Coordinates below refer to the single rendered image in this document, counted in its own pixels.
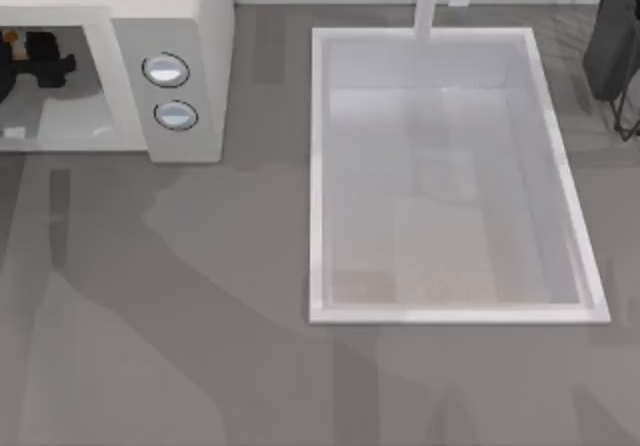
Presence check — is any orange and white object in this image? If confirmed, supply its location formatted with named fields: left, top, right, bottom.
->
left=0, top=27, right=27, bottom=61

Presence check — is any large round microwave knob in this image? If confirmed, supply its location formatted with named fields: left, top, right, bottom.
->
left=141, top=51, right=192, bottom=89

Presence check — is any small round microwave knob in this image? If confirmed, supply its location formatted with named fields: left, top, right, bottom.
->
left=152, top=99, right=200, bottom=132

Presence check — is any pale microwave oven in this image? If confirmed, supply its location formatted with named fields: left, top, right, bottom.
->
left=0, top=0, right=236, bottom=165

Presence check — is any tall white tap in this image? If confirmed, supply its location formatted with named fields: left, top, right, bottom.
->
left=412, top=0, right=442, bottom=43

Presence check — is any white sink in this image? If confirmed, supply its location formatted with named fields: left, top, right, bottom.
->
left=306, top=26, right=613, bottom=326

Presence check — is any black wire rack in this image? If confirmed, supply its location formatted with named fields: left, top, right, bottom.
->
left=581, top=0, right=640, bottom=143

